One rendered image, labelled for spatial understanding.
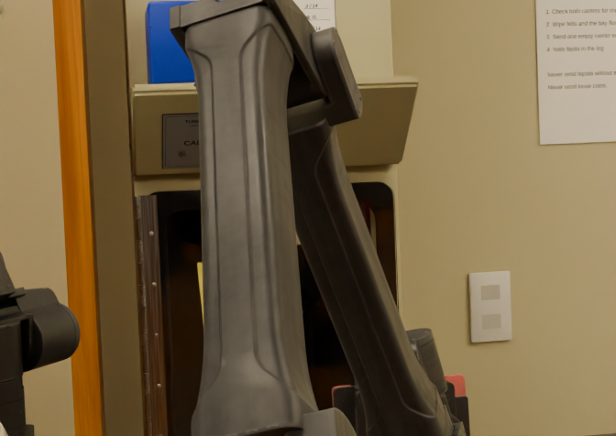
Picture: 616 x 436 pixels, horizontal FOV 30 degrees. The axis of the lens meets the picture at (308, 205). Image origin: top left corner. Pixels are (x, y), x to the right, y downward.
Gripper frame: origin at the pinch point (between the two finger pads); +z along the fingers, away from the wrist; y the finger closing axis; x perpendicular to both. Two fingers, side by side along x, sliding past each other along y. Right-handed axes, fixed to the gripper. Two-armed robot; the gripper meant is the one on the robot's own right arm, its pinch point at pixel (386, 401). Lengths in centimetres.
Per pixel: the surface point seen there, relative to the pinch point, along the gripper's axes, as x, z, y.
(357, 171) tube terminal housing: -25.1, 15.7, -2.0
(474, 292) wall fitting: -4, 59, -30
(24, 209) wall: -22, 59, 41
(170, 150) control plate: -28.9, 10.3, 20.9
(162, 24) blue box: -42.5, 4.6, 21.1
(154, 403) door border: 0.7, 15.1, 24.5
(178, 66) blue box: -37.9, 4.7, 19.7
